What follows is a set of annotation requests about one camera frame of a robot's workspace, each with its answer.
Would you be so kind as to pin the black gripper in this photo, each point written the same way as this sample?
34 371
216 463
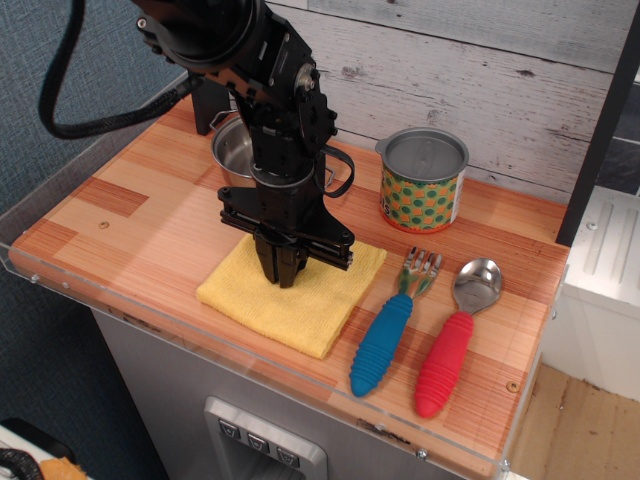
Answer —
289 224

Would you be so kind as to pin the yellow cloth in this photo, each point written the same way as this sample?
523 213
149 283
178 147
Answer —
308 316

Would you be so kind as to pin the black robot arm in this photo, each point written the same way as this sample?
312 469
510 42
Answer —
269 70

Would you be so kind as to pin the small steel pot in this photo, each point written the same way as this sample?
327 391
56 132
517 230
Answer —
232 148

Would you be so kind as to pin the patterned tin can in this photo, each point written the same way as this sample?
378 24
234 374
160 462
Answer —
422 178

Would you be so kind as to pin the grey cabinet with buttons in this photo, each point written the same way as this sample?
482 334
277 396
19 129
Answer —
209 420

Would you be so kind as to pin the clear acrylic table guard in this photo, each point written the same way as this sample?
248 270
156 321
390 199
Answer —
137 233

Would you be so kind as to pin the white plastic unit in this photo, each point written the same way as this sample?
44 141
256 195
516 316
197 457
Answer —
593 331

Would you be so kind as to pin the blue handled fork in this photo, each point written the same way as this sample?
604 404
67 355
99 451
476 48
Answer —
377 349

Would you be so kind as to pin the black vertical post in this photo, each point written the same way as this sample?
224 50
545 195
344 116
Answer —
211 103

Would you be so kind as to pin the red handled spoon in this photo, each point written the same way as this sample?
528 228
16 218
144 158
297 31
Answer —
476 288

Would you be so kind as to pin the dark right frame post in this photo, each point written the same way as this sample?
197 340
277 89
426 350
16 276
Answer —
611 112

